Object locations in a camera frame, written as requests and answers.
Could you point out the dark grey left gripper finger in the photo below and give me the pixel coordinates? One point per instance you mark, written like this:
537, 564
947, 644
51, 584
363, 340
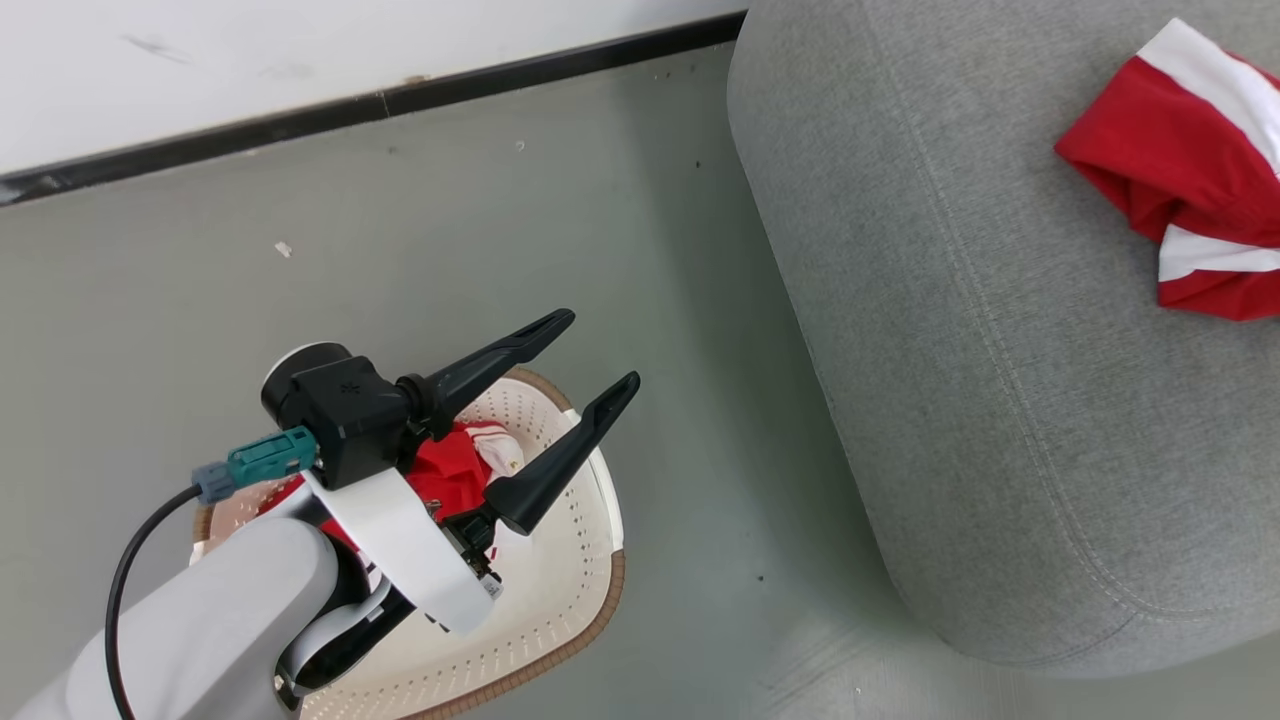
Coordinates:
555, 465
470, 375

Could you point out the grey fabric sofa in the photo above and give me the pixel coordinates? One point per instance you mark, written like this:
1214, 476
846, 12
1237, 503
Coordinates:
1000, 350

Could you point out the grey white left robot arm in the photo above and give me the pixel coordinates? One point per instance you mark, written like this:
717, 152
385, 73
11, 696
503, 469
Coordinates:
220, 620

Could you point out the red white garment striped cuffs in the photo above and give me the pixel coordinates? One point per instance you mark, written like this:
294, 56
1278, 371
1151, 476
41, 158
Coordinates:
450, 470

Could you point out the black baseboard strip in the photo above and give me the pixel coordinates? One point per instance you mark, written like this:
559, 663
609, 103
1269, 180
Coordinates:
300, 120

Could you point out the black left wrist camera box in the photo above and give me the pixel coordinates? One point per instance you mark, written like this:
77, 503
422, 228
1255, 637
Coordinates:
345, 420

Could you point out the cream perforated laundry basket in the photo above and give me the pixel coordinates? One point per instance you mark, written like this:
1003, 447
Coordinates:
560, 590

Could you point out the red garment wide white bands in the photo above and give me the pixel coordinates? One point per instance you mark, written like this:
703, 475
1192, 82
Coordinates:
1160, 150

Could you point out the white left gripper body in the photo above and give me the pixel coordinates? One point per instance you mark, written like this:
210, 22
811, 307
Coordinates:
400, 540

